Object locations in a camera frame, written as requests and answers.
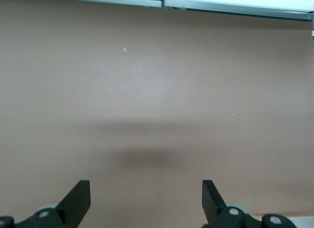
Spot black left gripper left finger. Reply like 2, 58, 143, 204
14, 180, 92, 228

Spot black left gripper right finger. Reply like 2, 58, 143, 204
202, 180, 262, 228

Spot brown table mat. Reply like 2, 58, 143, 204
0, 0, 314, 228

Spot aluminium table frame rail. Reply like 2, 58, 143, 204
0, 0, 164, 8
163, 0, 314, 23

